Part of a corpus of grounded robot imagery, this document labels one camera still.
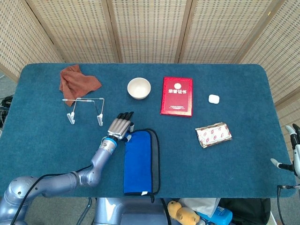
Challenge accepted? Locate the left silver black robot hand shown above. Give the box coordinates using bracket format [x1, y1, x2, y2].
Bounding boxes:
[107, 111, 135, 143]

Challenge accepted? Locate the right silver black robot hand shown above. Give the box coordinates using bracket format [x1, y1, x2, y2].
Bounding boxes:
[270, 123, 300, 177]

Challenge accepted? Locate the grey blue folding cloth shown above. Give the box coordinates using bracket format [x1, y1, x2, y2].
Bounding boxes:
[123, 128, 161, 203]

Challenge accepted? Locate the cream bowl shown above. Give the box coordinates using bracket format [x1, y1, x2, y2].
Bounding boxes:
[127, 77, 151, 100]

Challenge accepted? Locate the brown crumpled cloth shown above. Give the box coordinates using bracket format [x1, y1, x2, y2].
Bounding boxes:
[59, 64, 103, 100]

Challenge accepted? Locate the red certificate booklet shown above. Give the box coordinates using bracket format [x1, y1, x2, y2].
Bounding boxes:
[160, 76, 194, 118]

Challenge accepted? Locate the black bag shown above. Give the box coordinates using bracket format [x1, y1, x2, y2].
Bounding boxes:
[219, 198, 271, 225]

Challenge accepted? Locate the grey robot torso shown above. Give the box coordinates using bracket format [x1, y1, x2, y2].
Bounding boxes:
[93, 197, 172, 225]

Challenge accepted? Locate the red white snack packet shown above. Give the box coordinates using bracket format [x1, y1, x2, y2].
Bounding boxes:
[195, 121, 233, 149]

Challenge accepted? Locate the teal table carpet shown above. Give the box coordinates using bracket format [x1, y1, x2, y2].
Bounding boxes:
[0, 62, 297, 199]

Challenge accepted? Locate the blue plastic container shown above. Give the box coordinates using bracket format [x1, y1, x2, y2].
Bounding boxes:
[199, 205, 233, 225]

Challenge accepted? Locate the woven bamboo folding screen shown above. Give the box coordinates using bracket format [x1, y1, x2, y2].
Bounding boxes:
[0, 0, 300, 147]

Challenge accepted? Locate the yellow plush toy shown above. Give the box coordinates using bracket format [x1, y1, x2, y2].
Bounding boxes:
[167, 200, 201, 225]

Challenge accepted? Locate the white plastic bag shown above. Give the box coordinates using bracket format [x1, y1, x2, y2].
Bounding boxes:
[179, 198, 221, 218]

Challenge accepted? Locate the metal wire stand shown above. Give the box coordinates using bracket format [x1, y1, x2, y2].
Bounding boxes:
[62, 97, 105, 127]

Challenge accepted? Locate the black cable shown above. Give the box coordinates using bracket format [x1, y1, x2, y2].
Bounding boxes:
[9, 165, 93, 225]
[277, 184, 300, 225]
[78, 197, 93, 225]

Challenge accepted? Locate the cable bundle on floor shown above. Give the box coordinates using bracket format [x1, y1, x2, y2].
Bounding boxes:
[0, 95, 14, 129]

